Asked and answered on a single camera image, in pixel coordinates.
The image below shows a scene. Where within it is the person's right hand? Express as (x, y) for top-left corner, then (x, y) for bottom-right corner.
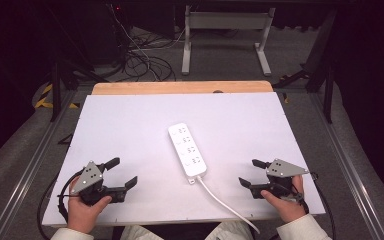
(260, 174), (306, 224)

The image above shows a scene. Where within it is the yellow black hazard tape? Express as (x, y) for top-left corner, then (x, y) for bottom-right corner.
(34, 83), (81, 110)

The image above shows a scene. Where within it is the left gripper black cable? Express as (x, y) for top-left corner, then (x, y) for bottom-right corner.
(37, 168), (85, 240)

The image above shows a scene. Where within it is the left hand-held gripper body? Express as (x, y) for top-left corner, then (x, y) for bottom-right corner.
(70, 161), (128, 206)

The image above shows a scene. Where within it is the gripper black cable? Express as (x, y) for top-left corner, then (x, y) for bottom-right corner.
(37, 168), (85, 240)
(288, 171), (336, 240)

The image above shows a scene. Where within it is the white power strip cable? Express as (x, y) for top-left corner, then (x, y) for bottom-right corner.
(195, 175), (262, 235)

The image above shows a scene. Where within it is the aluminium rail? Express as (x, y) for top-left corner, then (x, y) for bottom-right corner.
(0, 89), (78, 240)
(307, 92), (384, 240)

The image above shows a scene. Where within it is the person's left leg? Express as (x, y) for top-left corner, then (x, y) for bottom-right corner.
(119, 225), (165, 240)

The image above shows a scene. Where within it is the tangle of black cables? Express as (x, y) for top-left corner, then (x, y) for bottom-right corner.
(113, 26), (241, 83)

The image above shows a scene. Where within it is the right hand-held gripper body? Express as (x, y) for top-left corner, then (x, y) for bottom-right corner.
(249, 158), (311, 203)

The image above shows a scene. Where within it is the white power strip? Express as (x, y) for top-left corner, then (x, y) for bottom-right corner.
(167, 122), (208, 185)

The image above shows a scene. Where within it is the white board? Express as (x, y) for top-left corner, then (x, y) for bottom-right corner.
(41, 92), (327, 228)

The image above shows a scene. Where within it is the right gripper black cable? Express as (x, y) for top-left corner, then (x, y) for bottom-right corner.
(288, 171), (336, 240)

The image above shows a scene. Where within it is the person's left hand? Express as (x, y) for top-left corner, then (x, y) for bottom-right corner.
(67, 176), (113, 235)

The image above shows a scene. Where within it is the thin white cable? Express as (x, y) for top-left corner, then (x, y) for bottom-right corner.
(108, 3), (187, 81)

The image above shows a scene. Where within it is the black table bracket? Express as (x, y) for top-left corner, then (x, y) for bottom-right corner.
(57, 133), (75, 146)

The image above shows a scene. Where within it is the wooden table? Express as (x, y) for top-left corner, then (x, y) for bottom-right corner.
(91, 80), (274, 96)

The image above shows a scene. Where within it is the person's right leg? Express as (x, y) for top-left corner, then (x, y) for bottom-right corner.
(204, 221), (255, 240)

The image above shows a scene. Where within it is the person's leg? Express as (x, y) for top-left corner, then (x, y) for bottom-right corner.
(119, 225), (165, 240)
(204, 221), (255, 240)

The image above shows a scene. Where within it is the black metal stand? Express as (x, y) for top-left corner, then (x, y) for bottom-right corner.
(273, 9), (336, 125)
(48, 58), (110, 123)

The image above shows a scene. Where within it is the white metal desk frame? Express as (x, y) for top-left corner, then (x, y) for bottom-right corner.
(181, 4), (277, 77)

